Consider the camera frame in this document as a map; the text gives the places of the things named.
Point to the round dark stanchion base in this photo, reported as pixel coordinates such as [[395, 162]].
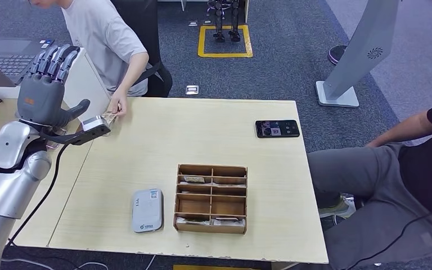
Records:
[[335, 56]]

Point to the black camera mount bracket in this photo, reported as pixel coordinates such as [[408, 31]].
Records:
[[70, 138]]

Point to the person's right forearm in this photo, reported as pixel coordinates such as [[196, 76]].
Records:
[[402, 128]]

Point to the wooden card organizer box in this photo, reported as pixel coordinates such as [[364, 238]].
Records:
[[210, 229]]

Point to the grey laptop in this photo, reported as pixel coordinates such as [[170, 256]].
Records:
[[7, 52]]

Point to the black office chair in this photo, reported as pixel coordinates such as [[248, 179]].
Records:
[[152, 37]]

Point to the metal floor socket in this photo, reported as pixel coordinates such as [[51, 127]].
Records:
[[193, 23], [207, 21], [192, 90]]

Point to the grey kiosk stand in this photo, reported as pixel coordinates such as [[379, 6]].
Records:
[[365, 48]]

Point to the white card reader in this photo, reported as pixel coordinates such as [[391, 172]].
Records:
[[147, 210]]

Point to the person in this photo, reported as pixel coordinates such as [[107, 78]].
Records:
[[368, 186], [100, 41]]

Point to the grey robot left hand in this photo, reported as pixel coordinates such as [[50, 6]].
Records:
[[41, 98]]

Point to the person's left forearm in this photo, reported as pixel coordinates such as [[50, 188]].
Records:
[[134, 74]]

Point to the black smartphone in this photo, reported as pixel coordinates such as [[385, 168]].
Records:
[[277, 129]]

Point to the black and white humanoid robot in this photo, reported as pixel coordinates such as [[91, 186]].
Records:
[[219, 22]]

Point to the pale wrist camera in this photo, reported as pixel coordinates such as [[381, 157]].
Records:
[[96, 124]]

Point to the white stand frame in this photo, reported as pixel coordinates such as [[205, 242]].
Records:
[[246, 11]]

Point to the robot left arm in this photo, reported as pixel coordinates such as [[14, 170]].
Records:
[[11, 175]]

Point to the person's left hand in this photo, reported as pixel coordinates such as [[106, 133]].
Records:
[[119, 104]]

